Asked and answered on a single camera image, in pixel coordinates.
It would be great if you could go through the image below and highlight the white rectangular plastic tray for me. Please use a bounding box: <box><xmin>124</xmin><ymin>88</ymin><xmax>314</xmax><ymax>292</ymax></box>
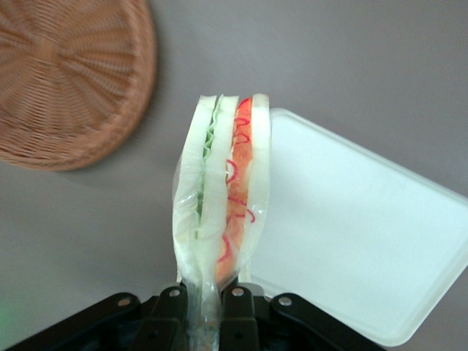
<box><xmin>247</xmin><ymin>107</ymin><xmax>468</xmax><ymax>349</ymax></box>

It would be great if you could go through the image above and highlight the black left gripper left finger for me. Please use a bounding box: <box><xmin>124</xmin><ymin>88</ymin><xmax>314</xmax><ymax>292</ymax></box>
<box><xmin>0</xmin><ymin>284</ymin><xmax>192</xmax><ymax>351</ymax></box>

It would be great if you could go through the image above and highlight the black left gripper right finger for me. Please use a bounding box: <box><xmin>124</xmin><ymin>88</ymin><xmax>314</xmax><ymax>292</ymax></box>
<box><xmin>218</xmin><ymin>283</ymin><xmax>389</xmax><ymax>351</ymax></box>

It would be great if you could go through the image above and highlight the plastic-wrapped triangle sandwich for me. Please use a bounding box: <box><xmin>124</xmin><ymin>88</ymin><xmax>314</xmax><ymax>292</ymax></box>
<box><xmin>171</xmin><ymin>92</ymin><xmax>273</xmax><ymax>351</ymax></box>

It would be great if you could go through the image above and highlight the round brown wicker basket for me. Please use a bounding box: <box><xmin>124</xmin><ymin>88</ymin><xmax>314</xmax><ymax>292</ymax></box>
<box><xmin>0</xmin><ymin>0</ymin><xmax>159</xmax><ymax>173</ymax></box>

